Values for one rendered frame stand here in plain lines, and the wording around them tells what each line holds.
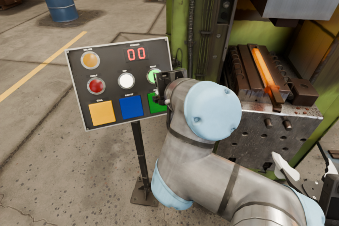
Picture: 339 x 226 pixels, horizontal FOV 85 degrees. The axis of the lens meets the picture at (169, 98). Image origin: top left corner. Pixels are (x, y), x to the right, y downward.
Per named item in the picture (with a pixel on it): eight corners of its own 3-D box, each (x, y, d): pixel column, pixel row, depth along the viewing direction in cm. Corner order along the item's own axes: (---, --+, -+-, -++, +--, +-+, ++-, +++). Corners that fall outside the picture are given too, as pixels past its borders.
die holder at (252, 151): (281, 172, 104) (325, 118, 75) (212, 163, 108) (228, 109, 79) (259, 105, 146) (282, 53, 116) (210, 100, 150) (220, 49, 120)
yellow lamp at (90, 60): (96, 69, 60) (93, 57, 57) (83, 68, 61) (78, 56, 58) (100, 64, 63) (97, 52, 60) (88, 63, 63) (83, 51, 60)
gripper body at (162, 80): (178, 67, 49) (196, 68, 38) (183, 99, 51) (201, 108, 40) (150, 72, 48) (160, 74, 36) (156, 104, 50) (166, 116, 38)
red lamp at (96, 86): (102, 94, 62) (99, 84, 59) (89, 93, 63) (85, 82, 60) (106, 89, 64) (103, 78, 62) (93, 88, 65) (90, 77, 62)
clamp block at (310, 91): (313, 107, 79) (321, 96, 75) (291, 105, 80) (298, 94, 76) (301, 90, 88) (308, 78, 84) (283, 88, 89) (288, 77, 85)
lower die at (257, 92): (283, 104, 81) (291, 89, 75) (235, 100, 83) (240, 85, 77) (261, 57, 112) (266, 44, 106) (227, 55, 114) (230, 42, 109)
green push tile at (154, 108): (170, 109, 69) (167, 90, 68) (150, 113, 68) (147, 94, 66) (169, 108, 71) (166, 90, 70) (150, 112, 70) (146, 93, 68)
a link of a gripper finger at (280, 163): (260, 164, 56) (287, 192, 50) (267, 153, 52) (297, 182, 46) (267, 160, 57) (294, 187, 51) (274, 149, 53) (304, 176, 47)
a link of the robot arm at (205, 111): (180, 141, 23) (204, 75, 22) (161, 117, 33) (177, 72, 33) (233, 154, 25) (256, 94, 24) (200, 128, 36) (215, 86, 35)
